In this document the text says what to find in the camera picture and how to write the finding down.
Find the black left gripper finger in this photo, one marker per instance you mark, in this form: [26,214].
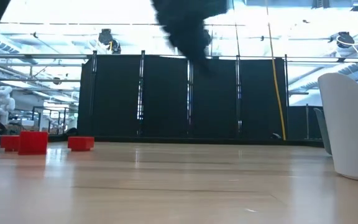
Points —
[197,40]
[182,39]

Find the small red building block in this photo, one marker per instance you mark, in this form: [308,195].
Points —
[80,143]
[9,143]

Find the medium red building block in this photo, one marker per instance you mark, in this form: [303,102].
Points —
[33,142]

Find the black folding partition screen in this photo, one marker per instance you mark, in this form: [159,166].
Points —
[120,93]

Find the dark teal plastic bin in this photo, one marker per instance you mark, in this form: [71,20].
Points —
[323,130]

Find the white plastic bin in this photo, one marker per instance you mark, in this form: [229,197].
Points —
[353,124]

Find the white humanoid robot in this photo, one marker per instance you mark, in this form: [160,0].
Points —
[2,104]

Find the grey metal overhead rail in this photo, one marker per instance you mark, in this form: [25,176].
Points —
[42,56]

